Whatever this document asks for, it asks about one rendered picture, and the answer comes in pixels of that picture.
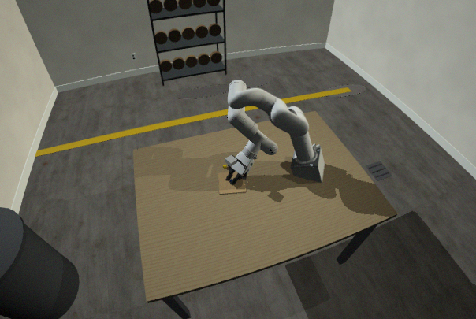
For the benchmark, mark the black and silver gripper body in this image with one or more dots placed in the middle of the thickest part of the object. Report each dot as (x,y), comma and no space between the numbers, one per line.
(246,164)

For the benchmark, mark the brown square mat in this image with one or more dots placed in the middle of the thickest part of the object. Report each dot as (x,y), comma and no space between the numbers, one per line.
(226,188)

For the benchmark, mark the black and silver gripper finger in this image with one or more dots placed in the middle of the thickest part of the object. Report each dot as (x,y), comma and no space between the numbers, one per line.
(229,176)
(238,176)

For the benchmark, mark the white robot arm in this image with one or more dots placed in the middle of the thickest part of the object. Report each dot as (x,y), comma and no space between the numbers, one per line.
(294,122)

